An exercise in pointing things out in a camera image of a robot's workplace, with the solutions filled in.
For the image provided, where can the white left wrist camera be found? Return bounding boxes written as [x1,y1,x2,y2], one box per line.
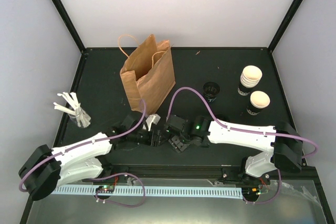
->
[143,114,161,131]

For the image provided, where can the black frame post right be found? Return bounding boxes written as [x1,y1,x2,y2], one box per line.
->
[268,0,303,53]

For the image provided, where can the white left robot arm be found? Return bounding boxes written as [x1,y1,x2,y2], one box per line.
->
[18,112,160,201]

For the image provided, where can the brown paper bag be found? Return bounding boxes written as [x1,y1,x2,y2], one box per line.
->
[118,34,176,115]

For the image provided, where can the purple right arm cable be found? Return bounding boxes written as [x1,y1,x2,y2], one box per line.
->
[165,87,318,205]

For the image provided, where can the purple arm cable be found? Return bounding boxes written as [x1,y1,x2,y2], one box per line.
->
[18,99,146,208]
[165,87,318,205]

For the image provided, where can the stack of black paper cups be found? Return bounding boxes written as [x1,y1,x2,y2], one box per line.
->
[237,65,263,96]

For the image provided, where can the white wooden stirrers in glass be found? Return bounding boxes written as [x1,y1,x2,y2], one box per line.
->
[54,92,91,128]

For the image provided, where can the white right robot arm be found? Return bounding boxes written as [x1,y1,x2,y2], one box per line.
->
[164,115,303,184]

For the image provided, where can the left small circuit board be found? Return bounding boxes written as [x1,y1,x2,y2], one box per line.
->
[96,185,115,194]

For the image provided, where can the black front aluminium rail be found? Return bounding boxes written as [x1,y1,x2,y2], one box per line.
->
[103,164,318,181]

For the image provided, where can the single black paper cup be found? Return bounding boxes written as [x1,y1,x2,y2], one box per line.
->
[247,91,270,115]

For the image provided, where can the black frame post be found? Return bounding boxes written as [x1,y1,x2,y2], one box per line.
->
[268,0,303,53]
[51,0,86,53]

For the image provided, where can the small circuit board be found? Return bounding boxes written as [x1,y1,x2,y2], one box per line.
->
[242,186,269,196]
[96,185,115,194]

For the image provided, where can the right small circuit board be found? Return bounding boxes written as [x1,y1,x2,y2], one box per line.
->
[242,186,269,196]

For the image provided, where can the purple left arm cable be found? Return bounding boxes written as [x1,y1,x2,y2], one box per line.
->
[18,99,146,208]

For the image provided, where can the white slotted cable duct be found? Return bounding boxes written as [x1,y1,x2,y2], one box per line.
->
[52,185,243,199]

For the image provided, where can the black frame post left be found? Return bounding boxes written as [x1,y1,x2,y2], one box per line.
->
[51,0,86,53]

